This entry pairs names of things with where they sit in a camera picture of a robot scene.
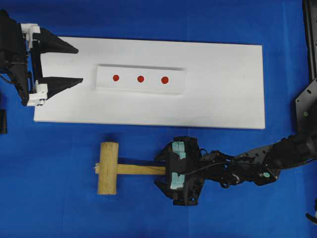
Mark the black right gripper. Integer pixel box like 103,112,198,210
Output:
154,136,228,206

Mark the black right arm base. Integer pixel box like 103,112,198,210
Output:
296,0,317,159

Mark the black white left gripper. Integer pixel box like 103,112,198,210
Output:
0,9,83,107

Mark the black box at left edge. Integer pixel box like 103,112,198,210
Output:
0,94,7,134

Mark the white raised foam strip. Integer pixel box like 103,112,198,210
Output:
94,64,186,95

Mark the blue table cloth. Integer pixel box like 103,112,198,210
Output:
0,0,317,238

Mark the wooden mallet hammer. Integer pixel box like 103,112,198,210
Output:
94,142,165,195

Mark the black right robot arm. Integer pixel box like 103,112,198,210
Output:
155,132,317,206

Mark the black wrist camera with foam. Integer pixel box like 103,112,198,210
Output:
166,141,186,200

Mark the white foam board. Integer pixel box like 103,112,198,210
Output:
34,37,265,129

